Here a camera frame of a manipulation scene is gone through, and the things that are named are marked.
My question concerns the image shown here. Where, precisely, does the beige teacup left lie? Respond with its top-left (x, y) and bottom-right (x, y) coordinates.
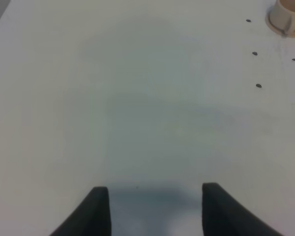
top-left (267, 0), bottom-right (295, 37)

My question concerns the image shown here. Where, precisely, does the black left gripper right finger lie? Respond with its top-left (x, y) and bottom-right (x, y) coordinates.
top-left (202, 183), bottom-right (281, 236)

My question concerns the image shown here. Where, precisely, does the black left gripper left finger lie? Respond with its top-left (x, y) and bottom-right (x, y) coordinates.
top-left (51, 187), bottom-right (112, 236)

